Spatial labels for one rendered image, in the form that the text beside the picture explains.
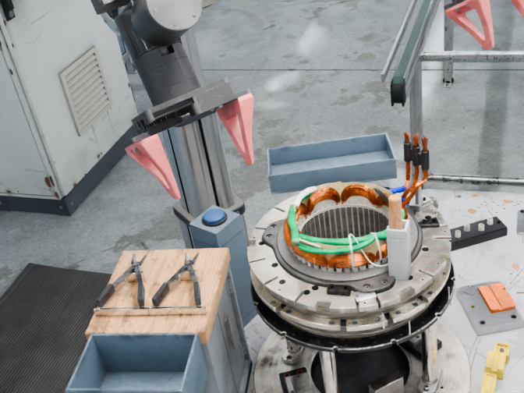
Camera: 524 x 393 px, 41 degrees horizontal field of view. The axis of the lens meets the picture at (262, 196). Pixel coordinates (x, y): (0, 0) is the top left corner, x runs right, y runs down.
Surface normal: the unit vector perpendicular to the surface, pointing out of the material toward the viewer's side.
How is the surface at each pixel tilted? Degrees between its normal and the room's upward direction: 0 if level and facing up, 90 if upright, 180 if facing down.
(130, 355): 90
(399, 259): 90
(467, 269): 0
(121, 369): 90
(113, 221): 0
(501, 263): 0
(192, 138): 90
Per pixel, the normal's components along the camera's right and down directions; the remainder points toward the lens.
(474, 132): -0.14, -0.83
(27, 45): 0.94, 0.06
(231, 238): 0.78, 0.25
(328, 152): 0.02, 0.55
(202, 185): 0.56, 0.39
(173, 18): 0.42, -0.07
